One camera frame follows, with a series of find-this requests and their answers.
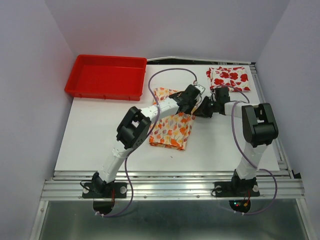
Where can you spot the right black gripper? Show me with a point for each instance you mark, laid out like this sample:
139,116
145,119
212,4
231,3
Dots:
201,110

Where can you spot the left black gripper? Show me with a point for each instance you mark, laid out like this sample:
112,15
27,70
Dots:
189,111

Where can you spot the orange floral print skirt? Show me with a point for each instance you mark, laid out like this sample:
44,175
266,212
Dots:
172,131

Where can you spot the red poppy print skirt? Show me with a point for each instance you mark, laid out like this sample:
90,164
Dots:
235,77

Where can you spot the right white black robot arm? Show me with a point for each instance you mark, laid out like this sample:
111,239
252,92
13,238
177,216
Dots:
259,129

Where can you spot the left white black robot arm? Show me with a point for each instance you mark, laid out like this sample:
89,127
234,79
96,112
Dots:
133,131

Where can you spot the red plastic tray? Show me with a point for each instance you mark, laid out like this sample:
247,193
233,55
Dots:
107,77

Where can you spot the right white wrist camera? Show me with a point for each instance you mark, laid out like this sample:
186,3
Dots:
213,95

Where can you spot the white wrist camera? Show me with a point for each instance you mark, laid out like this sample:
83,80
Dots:
199,87
213,95

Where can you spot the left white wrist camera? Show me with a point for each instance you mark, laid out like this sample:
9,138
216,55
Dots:
199,87

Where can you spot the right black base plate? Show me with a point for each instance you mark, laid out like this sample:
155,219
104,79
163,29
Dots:
227,189

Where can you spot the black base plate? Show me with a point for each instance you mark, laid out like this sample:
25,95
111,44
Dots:
227,189
115,190

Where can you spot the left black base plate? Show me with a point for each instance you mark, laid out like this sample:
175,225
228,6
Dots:
115,190

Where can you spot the aluminium frame rails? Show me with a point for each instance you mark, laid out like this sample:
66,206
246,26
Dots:
171,190

